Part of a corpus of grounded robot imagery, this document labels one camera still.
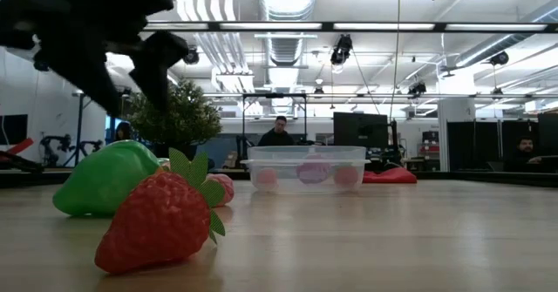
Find black monitor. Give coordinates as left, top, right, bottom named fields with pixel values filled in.
left=332, top=112, right=390, bottom=149

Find black metal stand frame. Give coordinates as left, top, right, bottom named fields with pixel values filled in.
left=241, top=92, right=309, bottom=147

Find black overhead crossbar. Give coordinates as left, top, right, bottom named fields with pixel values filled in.
left=141, top=20, right=558, bottom=35

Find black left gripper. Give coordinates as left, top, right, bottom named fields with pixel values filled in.
left=0, top=0, right=191, bottom=117

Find red folded cloth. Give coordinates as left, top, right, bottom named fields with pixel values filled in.
left=362, top=166, right=419, bottom=185

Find green toy pepper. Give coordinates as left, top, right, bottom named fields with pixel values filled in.
left=51, top=139, right=161, bottom=218

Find small green potted plant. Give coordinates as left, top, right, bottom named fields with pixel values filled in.
left=125, top=77, right=223, bottom=160

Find silver ceiling ventilation duct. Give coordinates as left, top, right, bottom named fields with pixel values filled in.
left=256, top=0, right=319, bottom=66

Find black room partitions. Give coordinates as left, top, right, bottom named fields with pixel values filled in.
left=446, top=112, right=558, bottom=173

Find black background robot arms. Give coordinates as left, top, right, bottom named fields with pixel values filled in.
left=38, top=133, right=105, bottom=167

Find pink toy raspberry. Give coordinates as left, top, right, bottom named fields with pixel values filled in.
left=333, top=165, right=360, bottom=188
left=255, top=167, right=279, bottom=188
left=206, top=173, right=235, bottom=207

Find person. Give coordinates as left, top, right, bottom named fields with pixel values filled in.
left=503, top=135, right=558, bottom=173
left=256, top=115, right=296, bottom=147
left=113, top=120, right=133, bottom=143

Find red background object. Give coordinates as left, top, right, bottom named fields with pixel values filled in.
left=0, top=138, right=35, bottom=162

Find black shelf unit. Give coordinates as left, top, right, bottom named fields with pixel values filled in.
left=420, top=130, right=440, bottom=171

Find clear plastic tupperware container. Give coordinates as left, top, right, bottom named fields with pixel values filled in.
left=241, top=145, right=372, bottom=196

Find purple striped toy vegetable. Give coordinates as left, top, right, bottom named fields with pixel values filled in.
left=297, top=154, right=332, bottom=186

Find white pillar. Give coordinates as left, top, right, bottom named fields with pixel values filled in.
left=437, top=98, right=477, bottom=173

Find red toy strawberry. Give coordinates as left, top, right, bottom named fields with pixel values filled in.
left=94, top=146, right=227, bottom=276

